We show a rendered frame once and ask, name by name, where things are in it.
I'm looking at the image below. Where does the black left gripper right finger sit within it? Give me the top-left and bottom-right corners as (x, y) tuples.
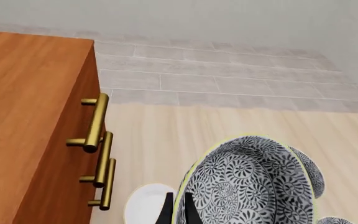
(184, 193), (204, 224)

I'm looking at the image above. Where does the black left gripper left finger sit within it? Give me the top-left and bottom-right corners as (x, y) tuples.
(155, 192), (175, 224)

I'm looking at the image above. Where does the wooden cabinet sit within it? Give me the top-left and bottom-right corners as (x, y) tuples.
(0, 30), (108, 224)

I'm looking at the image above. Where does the white plate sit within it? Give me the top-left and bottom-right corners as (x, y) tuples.
(125, 182), (180, 224)

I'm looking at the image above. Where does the brass drawer handle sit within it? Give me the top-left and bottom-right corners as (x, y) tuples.
(79, 131), (114, 189)
(65, 93), (110, 154)
(87, 157), (117, 211)

